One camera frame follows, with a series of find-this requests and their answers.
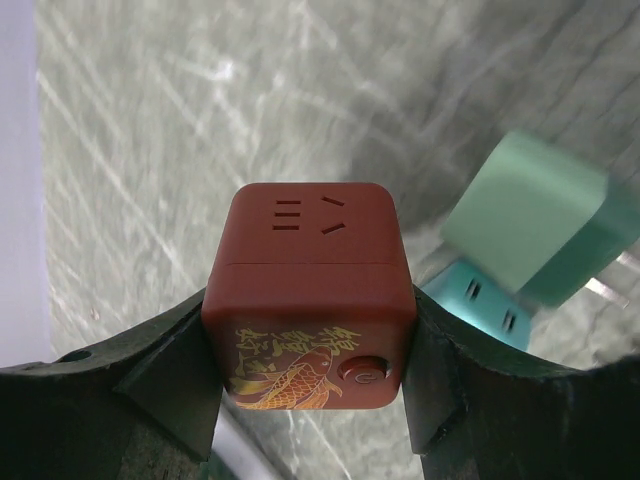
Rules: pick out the mint green plug adapter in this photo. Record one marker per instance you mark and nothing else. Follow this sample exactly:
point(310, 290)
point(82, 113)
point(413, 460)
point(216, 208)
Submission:
point(540, 221)

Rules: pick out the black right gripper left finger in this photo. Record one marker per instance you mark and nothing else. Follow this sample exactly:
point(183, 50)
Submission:
point(142, 404)

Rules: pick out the teal usb charger cube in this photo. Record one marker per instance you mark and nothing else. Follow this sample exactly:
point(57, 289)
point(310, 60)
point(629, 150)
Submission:
point(466, 292)

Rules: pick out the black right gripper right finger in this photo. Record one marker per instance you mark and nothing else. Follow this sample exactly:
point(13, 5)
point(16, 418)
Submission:
point(477, 408)

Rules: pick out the red-brown cube adapter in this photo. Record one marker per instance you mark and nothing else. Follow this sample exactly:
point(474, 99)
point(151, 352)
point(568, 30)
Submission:
point(310, 303)

